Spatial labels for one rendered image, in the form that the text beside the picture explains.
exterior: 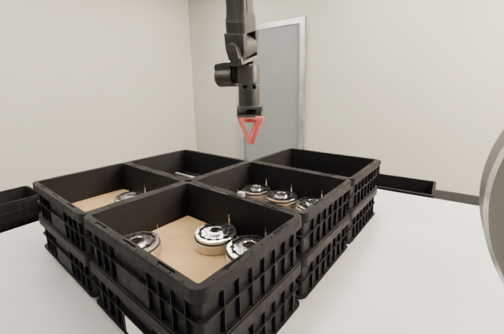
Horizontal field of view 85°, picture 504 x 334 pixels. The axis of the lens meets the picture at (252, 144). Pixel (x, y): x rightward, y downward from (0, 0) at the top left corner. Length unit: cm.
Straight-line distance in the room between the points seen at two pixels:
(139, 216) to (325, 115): 318
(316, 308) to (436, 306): 28
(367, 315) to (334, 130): 310
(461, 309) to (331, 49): 322
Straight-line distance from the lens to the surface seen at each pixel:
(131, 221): 79
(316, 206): 68
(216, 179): 94
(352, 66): 363
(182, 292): 46
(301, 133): 384
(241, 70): 73
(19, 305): 95
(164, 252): 72
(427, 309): 83
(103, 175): 117
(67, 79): 401
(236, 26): 70
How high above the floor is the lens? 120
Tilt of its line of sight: 11 degrees down
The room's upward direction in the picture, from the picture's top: 1 degrees counter-clockwise
